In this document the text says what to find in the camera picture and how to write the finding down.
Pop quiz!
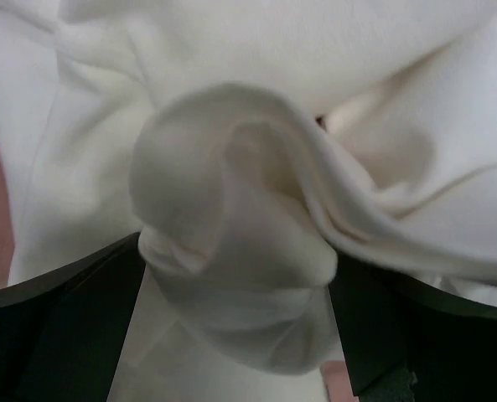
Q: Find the plain white t-shirt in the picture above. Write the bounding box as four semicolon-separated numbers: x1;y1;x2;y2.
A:
0;1;497;401

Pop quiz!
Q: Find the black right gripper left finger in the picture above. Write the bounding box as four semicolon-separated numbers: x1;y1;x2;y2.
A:
0;234;145;402

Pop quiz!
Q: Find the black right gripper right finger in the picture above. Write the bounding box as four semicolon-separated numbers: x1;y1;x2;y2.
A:
329;252;497;402

